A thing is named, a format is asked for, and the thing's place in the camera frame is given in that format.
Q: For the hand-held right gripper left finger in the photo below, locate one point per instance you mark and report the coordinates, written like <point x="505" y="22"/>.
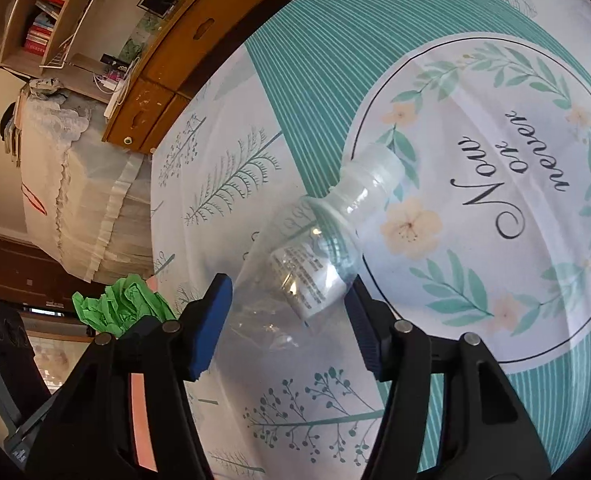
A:
<point x="210" y="330"/>

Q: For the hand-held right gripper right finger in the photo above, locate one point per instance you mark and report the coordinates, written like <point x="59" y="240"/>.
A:
<point x="370" y="340"/>

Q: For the green paper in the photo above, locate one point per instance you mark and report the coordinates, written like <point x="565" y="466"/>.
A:
<point x="120" y="305"/>

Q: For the clear plastic bottle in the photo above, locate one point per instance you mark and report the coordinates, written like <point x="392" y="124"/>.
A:
<point x="325" y="240"/>

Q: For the brown wooden door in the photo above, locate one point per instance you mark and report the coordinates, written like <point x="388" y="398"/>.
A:
<point x="15" y="265"/>

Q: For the stack of flat books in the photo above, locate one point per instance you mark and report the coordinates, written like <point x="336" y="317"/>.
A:
<point x="11" y="140"/>

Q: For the black hat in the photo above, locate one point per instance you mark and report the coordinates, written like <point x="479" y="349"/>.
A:
<point x="7" y="122"/>

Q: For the white power strip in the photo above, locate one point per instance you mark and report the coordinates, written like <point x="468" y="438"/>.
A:
<point x="109" y="81"/>

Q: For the wooden desk with drawers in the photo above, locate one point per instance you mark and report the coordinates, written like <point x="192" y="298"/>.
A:
<point x="175" y="35"/>

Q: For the printed teal white tablecloth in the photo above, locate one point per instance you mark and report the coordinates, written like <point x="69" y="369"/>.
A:
<point x="475" y="60"/>

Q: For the row of books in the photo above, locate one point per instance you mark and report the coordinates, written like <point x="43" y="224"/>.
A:
<point x="42" y="30"/>

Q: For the wooden bookshelf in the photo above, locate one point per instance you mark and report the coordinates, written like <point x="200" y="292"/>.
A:
<point x="12" y="20"/>

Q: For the black picture frame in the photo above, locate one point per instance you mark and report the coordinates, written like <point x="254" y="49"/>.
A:
<point x="158" y="0"/>

